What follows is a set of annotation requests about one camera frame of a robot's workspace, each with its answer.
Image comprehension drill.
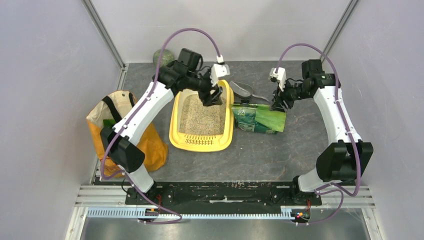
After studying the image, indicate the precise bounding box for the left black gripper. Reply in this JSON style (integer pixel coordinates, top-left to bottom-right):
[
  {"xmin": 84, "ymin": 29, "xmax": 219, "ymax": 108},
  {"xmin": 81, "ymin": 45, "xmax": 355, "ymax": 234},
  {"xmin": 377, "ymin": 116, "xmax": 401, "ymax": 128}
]
[{"xmin": 186, "ymin": 68, "xmax": 223, "ymax": 107}]

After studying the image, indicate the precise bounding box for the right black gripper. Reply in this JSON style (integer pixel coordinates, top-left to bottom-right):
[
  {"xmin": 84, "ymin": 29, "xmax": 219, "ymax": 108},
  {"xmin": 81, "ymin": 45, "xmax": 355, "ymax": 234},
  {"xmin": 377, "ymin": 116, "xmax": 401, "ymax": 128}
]
[{"xmin": 269, "ymin": 78, "xmax": 311, "ymax": 114}]

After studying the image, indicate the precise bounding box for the green litter bag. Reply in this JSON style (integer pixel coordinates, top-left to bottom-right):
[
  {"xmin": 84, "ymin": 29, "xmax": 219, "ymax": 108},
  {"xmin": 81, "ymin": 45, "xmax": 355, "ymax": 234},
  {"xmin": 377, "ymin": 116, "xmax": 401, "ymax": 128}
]
[{"xmin": 230, "ymin": 103, "xmax": 287, "ymax": 134}]

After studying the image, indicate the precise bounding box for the grey metal scoop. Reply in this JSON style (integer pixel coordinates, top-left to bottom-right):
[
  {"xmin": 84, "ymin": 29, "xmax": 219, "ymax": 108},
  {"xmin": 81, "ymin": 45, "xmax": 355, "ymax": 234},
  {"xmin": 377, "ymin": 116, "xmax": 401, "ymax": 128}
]
[{"xmin": 228, "ymin": 81, "xmax": 270, "ymax": 102}]

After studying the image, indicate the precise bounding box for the black bag clip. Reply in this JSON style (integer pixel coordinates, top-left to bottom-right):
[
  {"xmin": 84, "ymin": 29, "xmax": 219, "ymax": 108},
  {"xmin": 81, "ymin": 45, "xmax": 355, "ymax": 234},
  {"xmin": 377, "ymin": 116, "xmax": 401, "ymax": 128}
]
[{"xmin": 240, "ymin": 99, "xmax": 250, "ymax": 106}]

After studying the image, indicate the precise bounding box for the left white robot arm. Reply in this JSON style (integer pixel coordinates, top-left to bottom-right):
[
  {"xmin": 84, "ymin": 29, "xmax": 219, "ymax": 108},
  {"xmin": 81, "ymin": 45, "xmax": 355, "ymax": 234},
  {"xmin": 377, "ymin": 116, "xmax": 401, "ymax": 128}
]
[{"xmin": 100, "ymin": 48, "xmax": 230, "ymax": 204}]

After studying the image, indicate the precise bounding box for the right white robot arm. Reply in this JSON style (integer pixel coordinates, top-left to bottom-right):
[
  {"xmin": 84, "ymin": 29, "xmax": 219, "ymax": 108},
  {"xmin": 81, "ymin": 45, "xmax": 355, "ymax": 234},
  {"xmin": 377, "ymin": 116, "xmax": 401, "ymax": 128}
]
[{"xmin": 269, "ymin": 59, "xmax": 374, "ymax": 205}]

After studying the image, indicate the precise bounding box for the yellow litter box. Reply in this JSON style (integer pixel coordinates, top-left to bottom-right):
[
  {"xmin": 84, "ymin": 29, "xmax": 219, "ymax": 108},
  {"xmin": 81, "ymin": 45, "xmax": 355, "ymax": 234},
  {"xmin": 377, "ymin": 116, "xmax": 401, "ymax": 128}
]
[{"xmin": 169, "ymin": 80, "xmax": 234, "ymax": 152}]

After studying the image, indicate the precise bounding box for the green round ball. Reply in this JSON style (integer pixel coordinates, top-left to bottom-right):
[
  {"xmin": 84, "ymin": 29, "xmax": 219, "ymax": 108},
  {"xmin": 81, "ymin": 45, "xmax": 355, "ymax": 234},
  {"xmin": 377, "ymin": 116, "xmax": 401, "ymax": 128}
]
[{"xmin": 152, "ymin": 49, "xmax": 175, "ymax": 67}]

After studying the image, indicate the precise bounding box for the orange shopping bag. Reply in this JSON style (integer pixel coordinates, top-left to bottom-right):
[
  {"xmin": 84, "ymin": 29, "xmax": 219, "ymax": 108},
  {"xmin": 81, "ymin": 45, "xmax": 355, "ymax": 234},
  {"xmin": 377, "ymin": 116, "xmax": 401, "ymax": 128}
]
[{"xmin": 86, "ymin": 90, "xmax": 168, "ymax": 178}]

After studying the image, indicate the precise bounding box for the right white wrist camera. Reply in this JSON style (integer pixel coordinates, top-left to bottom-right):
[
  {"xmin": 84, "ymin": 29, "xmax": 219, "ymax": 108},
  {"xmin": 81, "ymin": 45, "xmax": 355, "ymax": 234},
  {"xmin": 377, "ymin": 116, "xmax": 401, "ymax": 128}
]
[{"xmin": 268, "ymin": 67, "xmax": 287, "ymax": 92}]

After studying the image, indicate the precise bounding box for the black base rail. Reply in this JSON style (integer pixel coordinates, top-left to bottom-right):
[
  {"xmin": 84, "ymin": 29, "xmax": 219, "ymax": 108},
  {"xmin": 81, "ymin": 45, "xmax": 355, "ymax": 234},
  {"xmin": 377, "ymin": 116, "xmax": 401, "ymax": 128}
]
[{"xmin": 125, "ymin": 181, "xmax": 322, "ymax": 215}]

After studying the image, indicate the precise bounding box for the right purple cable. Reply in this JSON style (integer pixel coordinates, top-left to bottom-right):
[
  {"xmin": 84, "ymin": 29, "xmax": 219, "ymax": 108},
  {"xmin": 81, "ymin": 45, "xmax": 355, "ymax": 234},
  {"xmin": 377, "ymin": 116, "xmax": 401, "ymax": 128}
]
[{"xmin": 274, "ymin": 43, "xmax": 363, "ymax": 227}]

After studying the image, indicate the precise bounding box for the purple cable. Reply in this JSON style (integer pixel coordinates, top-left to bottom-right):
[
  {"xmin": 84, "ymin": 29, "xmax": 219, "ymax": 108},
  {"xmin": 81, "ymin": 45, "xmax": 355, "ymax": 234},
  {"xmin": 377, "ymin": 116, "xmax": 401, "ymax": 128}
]
[
  {"xmin": 99, "ymin": 27, "xmax": 223, "ymax": 225},
  {"xmin": 274, "ymin": 43, "xmax": 363, "ymax": 227}
]

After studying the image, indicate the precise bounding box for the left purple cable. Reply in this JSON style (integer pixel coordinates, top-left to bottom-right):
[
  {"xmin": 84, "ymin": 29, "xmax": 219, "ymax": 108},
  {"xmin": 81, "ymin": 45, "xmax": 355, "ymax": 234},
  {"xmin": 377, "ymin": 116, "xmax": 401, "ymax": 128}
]
[{"xmin": 99, "ymin": 27, "xmax": 223, "ymax": 225}]

